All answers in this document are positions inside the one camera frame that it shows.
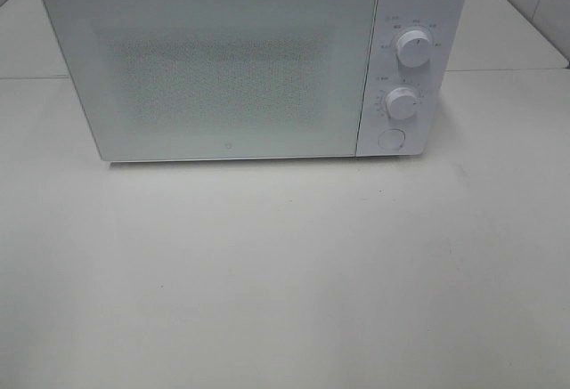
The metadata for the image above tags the round white door button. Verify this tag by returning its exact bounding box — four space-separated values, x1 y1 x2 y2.
379 129 406 152

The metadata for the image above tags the white timer knob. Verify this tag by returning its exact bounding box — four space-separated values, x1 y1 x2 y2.
385 86 420 120

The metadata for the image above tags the white microwave door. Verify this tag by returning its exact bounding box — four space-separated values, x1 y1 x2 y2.
43 0 377 162

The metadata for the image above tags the white microwave oven body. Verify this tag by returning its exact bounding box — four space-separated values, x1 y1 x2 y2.
40 0 468 169

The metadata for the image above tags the upper white power knob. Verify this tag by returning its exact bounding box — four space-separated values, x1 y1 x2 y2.
395 26 433 69

